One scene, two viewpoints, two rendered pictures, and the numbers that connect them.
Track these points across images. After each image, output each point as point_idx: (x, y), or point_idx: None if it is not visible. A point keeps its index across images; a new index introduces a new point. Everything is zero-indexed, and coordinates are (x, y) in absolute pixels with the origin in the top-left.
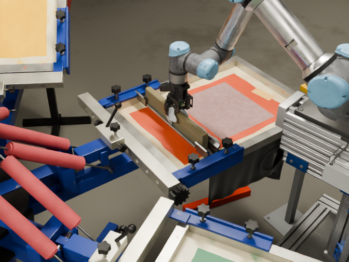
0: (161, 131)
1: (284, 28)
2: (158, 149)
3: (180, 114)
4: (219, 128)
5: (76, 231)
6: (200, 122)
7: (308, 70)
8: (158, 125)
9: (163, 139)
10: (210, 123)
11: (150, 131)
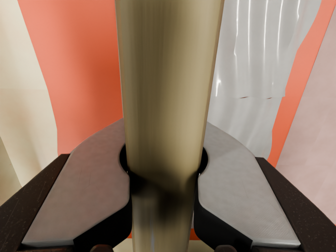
0: (96, 66)
1: None
2: (31, 155)
3: (159, 243)
4: (308, 182)
5: None
6: (291, 121)
7: None
8: (107, 4)
9: (78, 120)
10: (314, 146)
11: (42, 30)
